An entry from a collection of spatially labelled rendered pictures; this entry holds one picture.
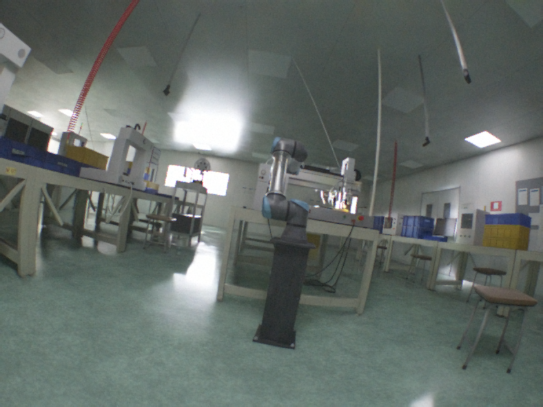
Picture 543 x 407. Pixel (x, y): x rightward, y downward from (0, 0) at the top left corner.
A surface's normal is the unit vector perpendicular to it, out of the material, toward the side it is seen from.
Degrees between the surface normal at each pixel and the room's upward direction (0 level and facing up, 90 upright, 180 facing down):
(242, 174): 90
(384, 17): 180
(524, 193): 90
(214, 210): 90
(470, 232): 90
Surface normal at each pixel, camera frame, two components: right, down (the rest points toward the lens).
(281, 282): -0.11, -0.08
